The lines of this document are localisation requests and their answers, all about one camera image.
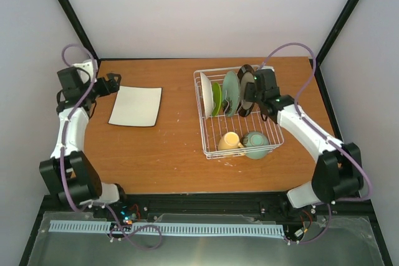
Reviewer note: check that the floral patterned plate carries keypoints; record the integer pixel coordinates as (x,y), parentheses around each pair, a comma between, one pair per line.
(207,92)

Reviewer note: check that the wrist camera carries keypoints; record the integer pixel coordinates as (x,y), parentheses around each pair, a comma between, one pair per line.
(86,71)
(268,68)

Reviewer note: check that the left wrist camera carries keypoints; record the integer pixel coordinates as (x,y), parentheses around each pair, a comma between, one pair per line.
(86,71)

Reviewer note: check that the square black-rimmed plate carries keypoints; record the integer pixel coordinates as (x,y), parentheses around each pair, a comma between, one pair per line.
(136,107)

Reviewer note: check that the light blue cable duct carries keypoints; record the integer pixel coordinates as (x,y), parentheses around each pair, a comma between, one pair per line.
(171,229)

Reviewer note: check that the light blue plate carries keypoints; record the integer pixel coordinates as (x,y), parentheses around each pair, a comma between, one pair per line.
(230,93)

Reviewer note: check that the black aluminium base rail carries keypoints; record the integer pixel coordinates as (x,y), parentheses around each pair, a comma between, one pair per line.
(261,206)

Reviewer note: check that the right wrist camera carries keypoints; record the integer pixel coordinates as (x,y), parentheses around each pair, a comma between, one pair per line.
(268,68)

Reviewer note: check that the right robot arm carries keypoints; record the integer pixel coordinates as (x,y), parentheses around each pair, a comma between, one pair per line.
(338,174)

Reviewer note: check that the white wire dish rack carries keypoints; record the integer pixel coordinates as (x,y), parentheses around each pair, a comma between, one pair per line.
(213,128)

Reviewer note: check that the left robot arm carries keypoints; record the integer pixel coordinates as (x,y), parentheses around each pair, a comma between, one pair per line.
(68,174)

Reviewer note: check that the grey bowl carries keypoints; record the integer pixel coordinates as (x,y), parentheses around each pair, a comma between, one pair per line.
(245,75)

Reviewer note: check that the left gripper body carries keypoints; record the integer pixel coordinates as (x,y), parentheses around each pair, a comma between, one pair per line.
(103,90)

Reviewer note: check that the yellow ceramic mug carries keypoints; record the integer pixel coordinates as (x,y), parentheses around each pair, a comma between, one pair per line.
(230,141)

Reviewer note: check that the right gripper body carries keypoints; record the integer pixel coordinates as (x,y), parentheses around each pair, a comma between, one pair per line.
(249,96)

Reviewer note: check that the lime green small plate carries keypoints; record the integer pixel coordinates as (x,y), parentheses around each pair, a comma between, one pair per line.
(217,98)

